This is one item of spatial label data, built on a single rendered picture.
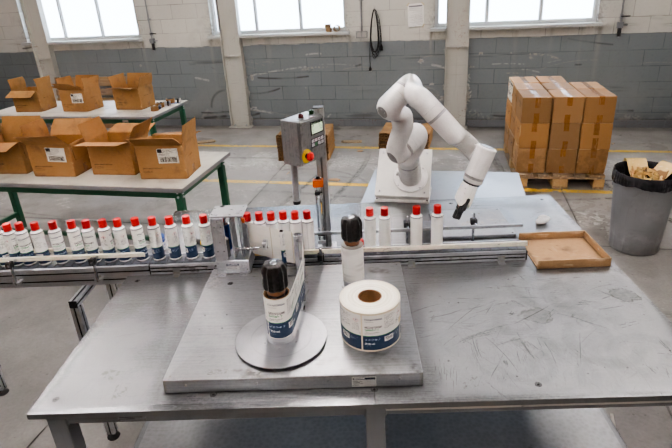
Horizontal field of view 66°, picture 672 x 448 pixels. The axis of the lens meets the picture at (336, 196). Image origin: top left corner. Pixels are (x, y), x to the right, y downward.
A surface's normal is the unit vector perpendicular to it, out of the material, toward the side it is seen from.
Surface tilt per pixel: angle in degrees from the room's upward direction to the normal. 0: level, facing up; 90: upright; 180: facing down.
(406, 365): 0
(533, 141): 92
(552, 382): 0
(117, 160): 90
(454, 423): 0
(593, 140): 91
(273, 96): 90
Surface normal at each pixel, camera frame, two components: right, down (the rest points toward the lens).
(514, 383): -0.05, -0.92
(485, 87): -0.21, 0.38
